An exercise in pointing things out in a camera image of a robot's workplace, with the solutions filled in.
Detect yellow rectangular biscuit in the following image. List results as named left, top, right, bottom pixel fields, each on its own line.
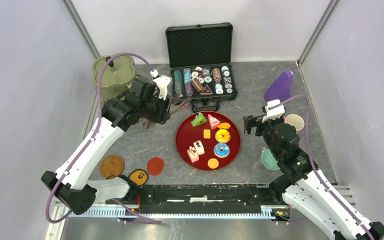
left=203, top=129, right=212, bottom=139

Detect blue donut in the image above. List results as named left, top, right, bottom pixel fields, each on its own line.
left=213, top=142, right=230, bottom=158

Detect green triangular cake slice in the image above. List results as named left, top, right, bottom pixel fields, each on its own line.
left=191, top=112, right=207, bottom=127

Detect orange round cookie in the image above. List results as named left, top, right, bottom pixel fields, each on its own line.
left=207, top=158, right=219, bottom=169

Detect yellow donut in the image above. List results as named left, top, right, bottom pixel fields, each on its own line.
left=215, top=129, right=231, bottom=144

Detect purple pitcher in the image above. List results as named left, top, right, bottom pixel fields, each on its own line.
left=263, top=70, right=294, bottom=102

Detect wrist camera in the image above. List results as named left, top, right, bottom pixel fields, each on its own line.
left=262, top=99, right=285, bottom=122
left=150, top=69, right=173, bottom=100

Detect orange face coaster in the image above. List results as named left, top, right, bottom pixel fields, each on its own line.
left=128, top=168, right=149, bottom=187

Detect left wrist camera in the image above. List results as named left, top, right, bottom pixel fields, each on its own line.
left=150, top=69, right=173, bottom=100

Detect metal tongs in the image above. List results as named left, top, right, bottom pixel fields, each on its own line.
left=142, top=101, right=191, bottom=129

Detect orange fish cookie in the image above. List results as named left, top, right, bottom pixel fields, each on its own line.
left=217, top=122, right=231, bottom=130

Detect pink triangular cake slice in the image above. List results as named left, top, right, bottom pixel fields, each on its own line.
left=207, top=114, right=221, bottom=130

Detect green three-tier dessert stand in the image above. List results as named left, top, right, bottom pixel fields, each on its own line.
left=100, top=56, right=137, bottom=102

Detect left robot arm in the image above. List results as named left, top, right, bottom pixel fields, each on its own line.
left=41, top=75, right=172, bottom=215

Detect red round coaster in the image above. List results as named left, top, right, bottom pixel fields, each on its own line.
left=147, top=157, right=165, bottom=176

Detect red round tray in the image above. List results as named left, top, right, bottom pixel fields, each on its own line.
left=175, top=111, right=242, bottom=171

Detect teal cup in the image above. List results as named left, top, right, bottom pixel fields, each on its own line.
left=261, top=147, right=280, bottom=171

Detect black poker chip case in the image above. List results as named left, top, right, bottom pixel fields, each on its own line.
left=165, top=22, right=238, bottom=112

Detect brown wooden coaster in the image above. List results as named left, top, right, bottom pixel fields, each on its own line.
left=99, top=155, right=125, bottom=179

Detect pink mug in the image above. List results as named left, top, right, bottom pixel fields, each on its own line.
left=284, top=114, right=305, bottom=134

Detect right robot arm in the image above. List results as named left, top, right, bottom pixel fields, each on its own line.
left=243, top=115, right=384, bottom=240

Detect pink roll cake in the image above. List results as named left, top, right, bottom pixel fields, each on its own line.
left=186, top=146, right=199, bottom=163

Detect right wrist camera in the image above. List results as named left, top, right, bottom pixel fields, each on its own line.
left=262, top=99, right=285, bottom=122

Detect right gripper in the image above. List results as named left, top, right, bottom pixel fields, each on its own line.
left=242, top=113, right=283, bottom=159

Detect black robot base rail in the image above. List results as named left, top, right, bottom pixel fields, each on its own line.
left=66, top=183, right=292, bottom=226

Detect white roll cake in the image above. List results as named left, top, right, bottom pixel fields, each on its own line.
left=193, top=140, right=205, bottom=156

